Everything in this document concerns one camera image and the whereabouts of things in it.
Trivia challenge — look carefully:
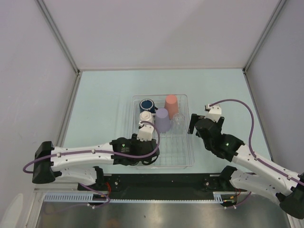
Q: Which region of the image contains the lavender plastic cup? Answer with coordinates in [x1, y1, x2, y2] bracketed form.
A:
[155, 108, 171, 133]

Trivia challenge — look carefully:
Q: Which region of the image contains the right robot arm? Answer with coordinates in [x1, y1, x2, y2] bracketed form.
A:
[188, 114, 304, 219]

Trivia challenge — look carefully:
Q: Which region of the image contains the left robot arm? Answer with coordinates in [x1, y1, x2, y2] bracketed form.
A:
[32, 134, 160, 190]

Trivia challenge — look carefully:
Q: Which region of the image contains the clear glass cup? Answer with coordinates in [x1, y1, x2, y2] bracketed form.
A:
[172, 113, 185, 133]

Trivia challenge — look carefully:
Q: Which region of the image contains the pink plastic cup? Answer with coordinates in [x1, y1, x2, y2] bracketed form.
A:
[164, 95, 179, 120]

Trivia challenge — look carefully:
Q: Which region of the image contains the white ceramic mug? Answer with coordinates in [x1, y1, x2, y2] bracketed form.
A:
[139, 111, 154, 129]

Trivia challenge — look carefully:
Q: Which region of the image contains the dark blue ceramic mug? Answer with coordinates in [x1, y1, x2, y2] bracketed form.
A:
[139, 99, 158, 114]

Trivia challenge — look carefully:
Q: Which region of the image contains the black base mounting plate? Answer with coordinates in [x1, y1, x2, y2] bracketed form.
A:
[90, 173, 245, 200]

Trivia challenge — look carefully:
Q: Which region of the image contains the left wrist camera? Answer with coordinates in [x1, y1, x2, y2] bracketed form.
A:
[137, 122, 154, 142]

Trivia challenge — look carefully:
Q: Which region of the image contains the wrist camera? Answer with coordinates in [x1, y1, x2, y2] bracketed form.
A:
[137, 122, 154, 142]
[204, 104, 222, 123]

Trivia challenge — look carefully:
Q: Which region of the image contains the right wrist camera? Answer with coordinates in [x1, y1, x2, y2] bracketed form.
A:
[204, 104, 222, 123]

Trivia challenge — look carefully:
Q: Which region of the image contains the white wire dish rack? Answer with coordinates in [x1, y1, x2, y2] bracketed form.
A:
[128, 94, 194, 169]

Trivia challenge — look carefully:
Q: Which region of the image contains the white slotted cable duct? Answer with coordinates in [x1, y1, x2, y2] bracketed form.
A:
[44, 191, 238, 204]

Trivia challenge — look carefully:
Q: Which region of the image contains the right aluminium frame post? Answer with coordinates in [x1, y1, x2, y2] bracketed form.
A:
[242, 0, 288, 72]

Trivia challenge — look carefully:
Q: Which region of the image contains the aluminium frame post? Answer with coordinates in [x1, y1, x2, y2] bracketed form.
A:
[242, 0, 288, 72]
[34, 0, 80, 74]

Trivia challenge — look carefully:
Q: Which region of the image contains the left aluminium frame post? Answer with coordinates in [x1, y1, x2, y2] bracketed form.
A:
[34, 0, 80, 74]

